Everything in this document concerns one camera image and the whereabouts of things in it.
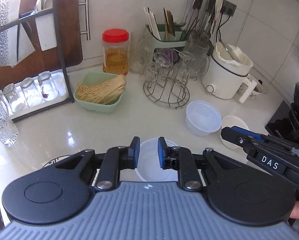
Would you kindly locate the white rack caddy with spoons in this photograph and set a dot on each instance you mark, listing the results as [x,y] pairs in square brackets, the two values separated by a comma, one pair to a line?
[47,35]

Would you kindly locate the tall translucent plastic bowl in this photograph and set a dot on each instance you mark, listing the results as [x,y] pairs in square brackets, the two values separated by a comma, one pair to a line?
[202,120]

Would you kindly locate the green cutlery holder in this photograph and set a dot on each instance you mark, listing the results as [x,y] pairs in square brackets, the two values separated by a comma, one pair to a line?
[169,44]

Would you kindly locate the green plastic basket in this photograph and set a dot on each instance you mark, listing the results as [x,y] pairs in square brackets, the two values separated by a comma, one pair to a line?
[97,108]

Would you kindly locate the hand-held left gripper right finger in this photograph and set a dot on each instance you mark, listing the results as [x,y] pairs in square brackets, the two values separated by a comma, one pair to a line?
[162,152]

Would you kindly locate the floral ceramic mug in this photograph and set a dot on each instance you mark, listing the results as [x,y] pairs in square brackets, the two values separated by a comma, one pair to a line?
[259,88]

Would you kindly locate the white electric cooker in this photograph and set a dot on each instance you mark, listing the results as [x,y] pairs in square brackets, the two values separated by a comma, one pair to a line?
[222,82]

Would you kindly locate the small glass with purple mark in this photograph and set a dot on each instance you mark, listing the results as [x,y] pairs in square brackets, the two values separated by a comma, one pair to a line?
[48,87]

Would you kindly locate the clear glass cup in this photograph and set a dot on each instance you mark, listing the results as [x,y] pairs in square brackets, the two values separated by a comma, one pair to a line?
[189,67]
[154,71]

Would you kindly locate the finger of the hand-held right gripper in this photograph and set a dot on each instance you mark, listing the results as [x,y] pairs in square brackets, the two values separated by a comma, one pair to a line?
[233,136]
[249,133]

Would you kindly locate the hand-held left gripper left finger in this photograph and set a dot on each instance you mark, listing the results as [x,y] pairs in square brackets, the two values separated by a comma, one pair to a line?
[137,152]

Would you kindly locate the glass cup with purple print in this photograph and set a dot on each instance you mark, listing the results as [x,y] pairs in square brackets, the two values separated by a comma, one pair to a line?
[167,57]

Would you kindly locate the row of hanging metal utensils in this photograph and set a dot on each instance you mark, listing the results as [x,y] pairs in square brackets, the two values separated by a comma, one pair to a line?
[197,12]

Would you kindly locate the plastic jar with red lid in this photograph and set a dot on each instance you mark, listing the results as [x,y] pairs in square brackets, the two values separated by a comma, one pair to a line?
[115,57]

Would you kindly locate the tall textured drinking glass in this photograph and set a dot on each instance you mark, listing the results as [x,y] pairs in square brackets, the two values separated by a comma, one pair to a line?
[3,125]

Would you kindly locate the embossed silver mat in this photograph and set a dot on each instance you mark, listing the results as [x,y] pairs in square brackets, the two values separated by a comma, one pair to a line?
[0,30]

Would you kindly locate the bundle of thin wooden sticks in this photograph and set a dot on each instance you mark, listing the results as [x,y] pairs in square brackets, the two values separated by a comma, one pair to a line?
[102,91]

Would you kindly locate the white flexible cutting mat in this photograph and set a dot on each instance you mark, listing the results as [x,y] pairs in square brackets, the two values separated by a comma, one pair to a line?
[24,45]

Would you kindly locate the white drip tray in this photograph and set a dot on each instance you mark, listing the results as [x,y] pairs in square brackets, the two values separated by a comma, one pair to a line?
[59,77]

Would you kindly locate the small clear glass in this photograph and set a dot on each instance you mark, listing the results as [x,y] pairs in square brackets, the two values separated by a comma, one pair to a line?
[32,93]
[14,100]

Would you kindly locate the cream plastic bowl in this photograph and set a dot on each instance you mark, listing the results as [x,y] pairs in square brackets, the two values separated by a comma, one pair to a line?
[234,121]

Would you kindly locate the bundle of white chopsticks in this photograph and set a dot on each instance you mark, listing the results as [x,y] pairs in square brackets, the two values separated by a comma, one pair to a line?
[153,22]

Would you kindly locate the clear glass jar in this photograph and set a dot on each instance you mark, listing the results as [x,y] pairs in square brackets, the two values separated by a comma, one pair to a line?
[139,55]

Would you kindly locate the black metal dish rack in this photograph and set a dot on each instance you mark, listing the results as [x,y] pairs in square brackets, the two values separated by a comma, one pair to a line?
[62,55]

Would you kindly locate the large glass pitcher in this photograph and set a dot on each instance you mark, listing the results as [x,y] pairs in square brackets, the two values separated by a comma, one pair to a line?
[202,52]

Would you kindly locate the wooden cutting board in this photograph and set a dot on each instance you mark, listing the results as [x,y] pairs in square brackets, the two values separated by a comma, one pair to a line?
[69,30]

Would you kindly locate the bundle of wooden chopsticks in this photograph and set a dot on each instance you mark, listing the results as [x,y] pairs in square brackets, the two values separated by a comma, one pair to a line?
[169,22]

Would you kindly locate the white spoons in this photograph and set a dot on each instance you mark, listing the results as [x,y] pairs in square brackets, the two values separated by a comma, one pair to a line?
[43,3]

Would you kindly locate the black induction cooktop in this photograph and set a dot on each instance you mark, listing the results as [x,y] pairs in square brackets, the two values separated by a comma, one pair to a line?
[279,122]

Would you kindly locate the black wall power socket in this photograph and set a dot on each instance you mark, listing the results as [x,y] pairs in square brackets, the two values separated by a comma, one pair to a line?
[229,8]

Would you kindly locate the deer print plate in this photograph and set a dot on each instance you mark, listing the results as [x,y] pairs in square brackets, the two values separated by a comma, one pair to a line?
[53,160]

